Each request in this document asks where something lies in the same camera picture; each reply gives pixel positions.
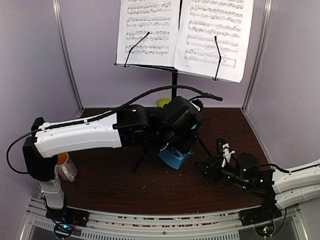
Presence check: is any green bowl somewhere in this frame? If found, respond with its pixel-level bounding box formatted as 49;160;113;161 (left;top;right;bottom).
156;98;172;108

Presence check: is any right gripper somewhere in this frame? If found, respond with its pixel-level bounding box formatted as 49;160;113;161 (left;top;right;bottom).
194;157;250;191

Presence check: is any right aluminium corner post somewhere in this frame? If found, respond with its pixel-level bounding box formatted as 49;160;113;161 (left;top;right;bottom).
242;0;274;116

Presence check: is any sheet music page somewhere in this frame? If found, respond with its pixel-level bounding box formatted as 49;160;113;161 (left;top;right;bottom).
116;0;181;68
174;0;254;83

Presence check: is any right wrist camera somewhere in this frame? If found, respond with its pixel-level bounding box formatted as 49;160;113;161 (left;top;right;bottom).
216;138;236;168

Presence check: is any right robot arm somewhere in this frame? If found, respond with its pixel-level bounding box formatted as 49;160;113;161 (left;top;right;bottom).
195;152;320;221

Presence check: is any white patterned mug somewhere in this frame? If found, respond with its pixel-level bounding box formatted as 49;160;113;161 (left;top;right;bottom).
57;152;78;183

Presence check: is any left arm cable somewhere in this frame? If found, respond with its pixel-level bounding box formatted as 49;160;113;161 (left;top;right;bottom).
6;84;224;175

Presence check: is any left aluminium corner post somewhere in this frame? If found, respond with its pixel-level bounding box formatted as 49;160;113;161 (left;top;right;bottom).
52;0;85;113

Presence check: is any aluminium corner post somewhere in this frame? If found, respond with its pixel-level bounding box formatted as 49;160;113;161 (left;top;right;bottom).
242;0;274;116
52;0;85;113

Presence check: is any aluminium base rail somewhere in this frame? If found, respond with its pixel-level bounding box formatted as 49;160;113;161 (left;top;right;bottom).
21;197;307;240

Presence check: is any black music stand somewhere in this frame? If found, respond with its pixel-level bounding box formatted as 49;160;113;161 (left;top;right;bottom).
113;0;245;173

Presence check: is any blue metronome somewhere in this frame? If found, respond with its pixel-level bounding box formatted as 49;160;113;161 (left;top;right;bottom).
158;124;198;171

